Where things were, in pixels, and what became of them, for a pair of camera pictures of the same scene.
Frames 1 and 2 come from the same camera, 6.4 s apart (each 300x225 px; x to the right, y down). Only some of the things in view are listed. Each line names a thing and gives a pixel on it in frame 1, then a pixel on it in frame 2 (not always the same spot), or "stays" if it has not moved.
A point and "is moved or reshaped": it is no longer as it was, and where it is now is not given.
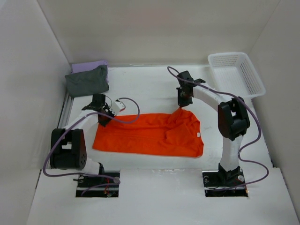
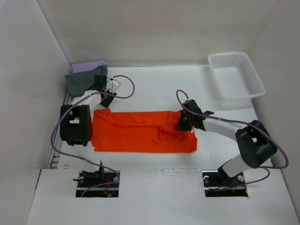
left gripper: [108, 108] → [112, 95]
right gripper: [181, 102] → [180, 125]
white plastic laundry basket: [234, 72] stays
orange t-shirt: [175, 133] is moved or reshaped
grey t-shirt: [91, 82] stays
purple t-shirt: [87, 66] stays
